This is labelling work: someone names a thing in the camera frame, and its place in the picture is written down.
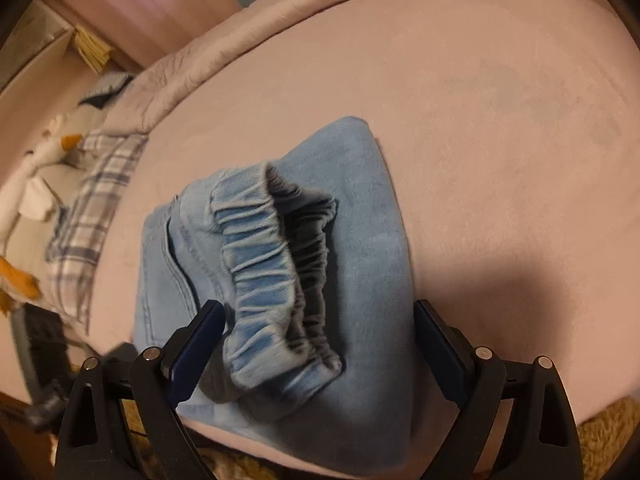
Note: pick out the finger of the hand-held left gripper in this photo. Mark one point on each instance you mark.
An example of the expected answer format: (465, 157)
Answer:
(45, 407)

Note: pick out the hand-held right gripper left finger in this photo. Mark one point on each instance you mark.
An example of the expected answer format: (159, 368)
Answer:
(200, 347)

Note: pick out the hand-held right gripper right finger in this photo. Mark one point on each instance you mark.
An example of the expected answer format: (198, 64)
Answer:
(440, 347)

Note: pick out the light blue denim pants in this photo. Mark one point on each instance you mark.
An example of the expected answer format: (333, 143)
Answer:
(360, 260)

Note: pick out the blue plaid pillow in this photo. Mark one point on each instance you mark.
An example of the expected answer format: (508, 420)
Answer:
(90, 225)

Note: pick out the white goose plush toy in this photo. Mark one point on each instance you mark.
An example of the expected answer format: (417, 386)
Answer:
(30, 175)

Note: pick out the pink bed sheet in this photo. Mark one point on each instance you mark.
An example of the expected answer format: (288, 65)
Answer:
(475, 160)

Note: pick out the pink duvet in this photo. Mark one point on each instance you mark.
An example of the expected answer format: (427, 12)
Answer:
(210, 55)

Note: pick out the stack of yellow books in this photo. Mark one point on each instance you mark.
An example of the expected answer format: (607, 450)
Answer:
(94, 47)

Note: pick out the white shelf cabinet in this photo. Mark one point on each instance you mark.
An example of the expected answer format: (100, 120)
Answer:
(35, 40)

